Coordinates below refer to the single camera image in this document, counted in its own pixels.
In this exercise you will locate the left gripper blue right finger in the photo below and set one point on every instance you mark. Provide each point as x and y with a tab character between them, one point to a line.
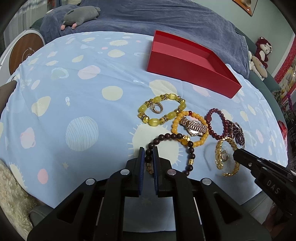
155	161

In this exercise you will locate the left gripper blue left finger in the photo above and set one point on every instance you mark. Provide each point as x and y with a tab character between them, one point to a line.
141	157

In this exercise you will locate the gold link watch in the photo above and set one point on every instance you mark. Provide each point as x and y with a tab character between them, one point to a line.
194	128

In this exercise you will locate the gold hoop earring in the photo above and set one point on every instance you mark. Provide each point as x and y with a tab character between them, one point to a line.
157	108
224	155

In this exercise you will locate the gold chunky bangle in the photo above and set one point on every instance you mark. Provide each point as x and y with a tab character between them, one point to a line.
219	156

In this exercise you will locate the blue planet-print sheet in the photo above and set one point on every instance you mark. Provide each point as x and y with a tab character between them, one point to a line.
73	113

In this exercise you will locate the green sofa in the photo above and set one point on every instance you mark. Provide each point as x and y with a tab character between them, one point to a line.
269	88

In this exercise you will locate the red open box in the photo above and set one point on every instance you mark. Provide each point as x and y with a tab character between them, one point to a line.
182	59

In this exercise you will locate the cream plush toy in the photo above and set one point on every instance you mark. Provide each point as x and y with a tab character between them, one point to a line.
256	66

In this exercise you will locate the beige fluffy rug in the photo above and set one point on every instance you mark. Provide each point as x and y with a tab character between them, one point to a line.
21	209

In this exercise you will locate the red monkey plush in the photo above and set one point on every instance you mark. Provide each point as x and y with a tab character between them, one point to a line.
264	48

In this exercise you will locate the dark blue blanket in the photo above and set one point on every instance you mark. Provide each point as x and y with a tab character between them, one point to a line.
186	19

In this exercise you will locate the brown cushion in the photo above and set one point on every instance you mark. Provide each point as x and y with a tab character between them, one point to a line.
5	92

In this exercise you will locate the grey plush mouse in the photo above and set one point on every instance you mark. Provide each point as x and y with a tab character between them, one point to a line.
78	16

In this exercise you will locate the round wooden white device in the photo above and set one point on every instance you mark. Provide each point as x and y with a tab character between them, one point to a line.
24	45

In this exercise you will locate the framed wall picture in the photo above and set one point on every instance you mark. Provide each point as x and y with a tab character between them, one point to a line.
248	5

